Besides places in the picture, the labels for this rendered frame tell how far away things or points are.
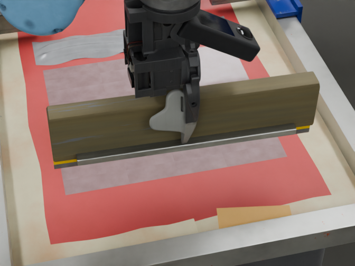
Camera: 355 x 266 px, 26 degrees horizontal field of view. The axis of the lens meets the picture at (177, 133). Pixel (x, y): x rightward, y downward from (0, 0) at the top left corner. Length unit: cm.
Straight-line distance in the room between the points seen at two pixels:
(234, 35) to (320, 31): 219
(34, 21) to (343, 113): 63
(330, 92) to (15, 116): 51
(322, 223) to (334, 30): 213
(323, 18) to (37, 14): 255
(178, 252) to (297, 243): 16
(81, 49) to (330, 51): 176
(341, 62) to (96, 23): 166
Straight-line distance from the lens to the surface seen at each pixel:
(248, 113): 102
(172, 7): 86
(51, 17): 71
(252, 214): 110
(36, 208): 112
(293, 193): 114
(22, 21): 72
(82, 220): 110
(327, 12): 324
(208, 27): 91
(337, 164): 119
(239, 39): 94
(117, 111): 97
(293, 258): 124
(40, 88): 132
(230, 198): 112
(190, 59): 91
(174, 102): 95
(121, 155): 100
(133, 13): 87
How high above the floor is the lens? 178
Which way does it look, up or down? 43 degrees down
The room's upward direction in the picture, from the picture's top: straight up
